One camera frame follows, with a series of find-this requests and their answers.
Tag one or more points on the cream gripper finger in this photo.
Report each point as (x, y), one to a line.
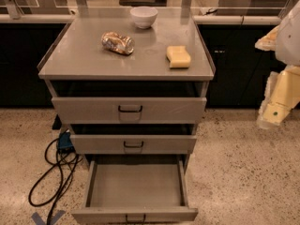
(269, 41)
(281, 95)

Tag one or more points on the yellow sponge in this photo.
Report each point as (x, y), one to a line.
(178, 57)

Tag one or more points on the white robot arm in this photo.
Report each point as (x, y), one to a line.
(288, 39)

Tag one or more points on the grey metal drawer cabinet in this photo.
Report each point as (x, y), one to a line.
(79, 67)

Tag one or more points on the grey bottom drawer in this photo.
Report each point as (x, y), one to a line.
(135, 190)

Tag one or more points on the grey drawer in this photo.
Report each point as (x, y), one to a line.
(133, 144)
(129, 110)
(135, 190)

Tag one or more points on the grey middle drawer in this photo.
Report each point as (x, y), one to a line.
(133, 144)

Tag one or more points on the grey top drawer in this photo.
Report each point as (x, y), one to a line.
(129, 110)

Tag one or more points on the white ceramic bowl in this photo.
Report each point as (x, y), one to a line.
(143, 17)

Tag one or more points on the blue power box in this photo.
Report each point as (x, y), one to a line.
(64, 143)

